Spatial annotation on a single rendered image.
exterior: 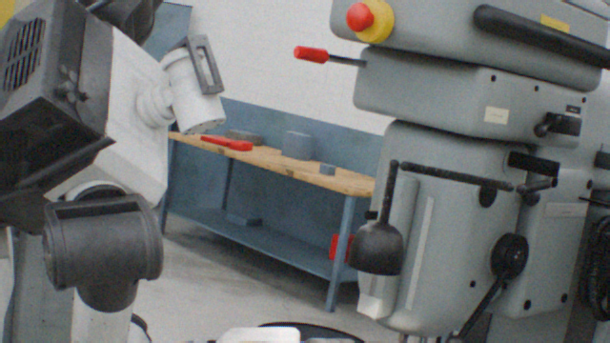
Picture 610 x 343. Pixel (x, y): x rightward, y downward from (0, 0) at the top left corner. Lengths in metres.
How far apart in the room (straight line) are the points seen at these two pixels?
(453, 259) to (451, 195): 0.09
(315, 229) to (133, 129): 6.27
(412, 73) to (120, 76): 0.41
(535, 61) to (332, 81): 6.18
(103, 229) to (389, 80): 0.47
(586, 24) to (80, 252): 0.85
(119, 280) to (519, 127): 0.61
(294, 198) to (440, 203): 6.38
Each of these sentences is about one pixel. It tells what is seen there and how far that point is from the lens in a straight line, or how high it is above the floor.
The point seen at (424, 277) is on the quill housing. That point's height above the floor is 1.41.
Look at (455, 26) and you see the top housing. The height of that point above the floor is 1.77.
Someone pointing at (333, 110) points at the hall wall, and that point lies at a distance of 7.42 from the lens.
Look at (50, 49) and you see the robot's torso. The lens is 1.18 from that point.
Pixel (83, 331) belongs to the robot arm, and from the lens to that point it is 1.31.
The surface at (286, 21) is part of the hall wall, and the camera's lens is 7.95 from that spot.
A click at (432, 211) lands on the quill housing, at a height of 1.51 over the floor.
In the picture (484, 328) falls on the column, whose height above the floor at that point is 1.23.
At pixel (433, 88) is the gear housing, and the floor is 1.68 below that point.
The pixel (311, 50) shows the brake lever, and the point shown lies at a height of 1.70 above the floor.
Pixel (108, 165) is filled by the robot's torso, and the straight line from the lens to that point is 1.20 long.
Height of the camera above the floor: 1.70
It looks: 7 degrees down
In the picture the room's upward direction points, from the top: 10 degrees clockwise
